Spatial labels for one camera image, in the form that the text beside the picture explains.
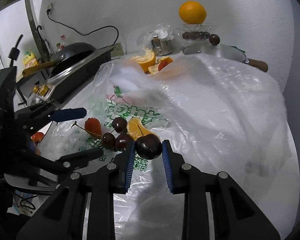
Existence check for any red strawberry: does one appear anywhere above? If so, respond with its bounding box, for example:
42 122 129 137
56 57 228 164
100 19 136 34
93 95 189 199
84 118 102 139
31 132 45 145

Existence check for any white round plate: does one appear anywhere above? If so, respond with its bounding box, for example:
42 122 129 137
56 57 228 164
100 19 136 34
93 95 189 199
36 121 56 146

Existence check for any silver induction cooker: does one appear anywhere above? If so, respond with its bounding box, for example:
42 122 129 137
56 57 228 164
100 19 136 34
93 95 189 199
33 46 115 104

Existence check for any steel pot lid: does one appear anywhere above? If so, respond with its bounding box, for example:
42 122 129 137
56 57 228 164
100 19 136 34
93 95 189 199
27 92 50 107

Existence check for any black metal rack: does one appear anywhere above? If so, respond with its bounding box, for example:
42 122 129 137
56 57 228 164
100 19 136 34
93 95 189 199
16 71 46 106

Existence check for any orange segment on bag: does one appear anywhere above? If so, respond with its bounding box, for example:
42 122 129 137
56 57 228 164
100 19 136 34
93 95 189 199
127 117 151 140

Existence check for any yellow detergent bottle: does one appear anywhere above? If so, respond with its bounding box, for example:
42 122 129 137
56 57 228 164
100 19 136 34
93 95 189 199
22 50 39 69

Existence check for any black umbrella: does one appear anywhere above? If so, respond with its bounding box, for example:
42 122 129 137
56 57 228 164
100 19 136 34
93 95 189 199
36 25 50 61

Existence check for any oil bottle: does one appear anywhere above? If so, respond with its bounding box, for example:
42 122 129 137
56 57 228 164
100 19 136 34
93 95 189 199
56 43 61 53

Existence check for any clear printed plastic bag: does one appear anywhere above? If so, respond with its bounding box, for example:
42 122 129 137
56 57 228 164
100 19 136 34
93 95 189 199
39 55 293 239

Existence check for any red cap bottle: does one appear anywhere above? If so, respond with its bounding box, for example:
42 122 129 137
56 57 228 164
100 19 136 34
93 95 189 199
60 35 67 49

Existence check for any peeled half orange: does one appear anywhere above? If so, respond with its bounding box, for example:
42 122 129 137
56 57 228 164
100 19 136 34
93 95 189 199
131 48 156 73

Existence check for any orange peel piece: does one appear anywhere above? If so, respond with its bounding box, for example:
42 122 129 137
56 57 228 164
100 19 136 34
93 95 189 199
148 57 173 75

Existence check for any steel cup in bag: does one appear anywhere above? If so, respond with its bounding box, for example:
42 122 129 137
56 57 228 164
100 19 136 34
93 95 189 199
137 23 174 56

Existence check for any clear fruit container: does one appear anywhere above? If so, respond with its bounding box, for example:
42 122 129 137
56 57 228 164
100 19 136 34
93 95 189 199
181 24 212 41

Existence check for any whole orange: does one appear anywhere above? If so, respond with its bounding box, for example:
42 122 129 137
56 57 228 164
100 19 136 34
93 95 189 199
178 1 207 24

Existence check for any black wok wooden handle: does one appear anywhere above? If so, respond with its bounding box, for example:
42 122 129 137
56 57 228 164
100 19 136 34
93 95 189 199
22 42 96 77

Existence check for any black power cable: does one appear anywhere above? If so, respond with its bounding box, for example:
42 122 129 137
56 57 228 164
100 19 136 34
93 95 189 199
46 3 120 48

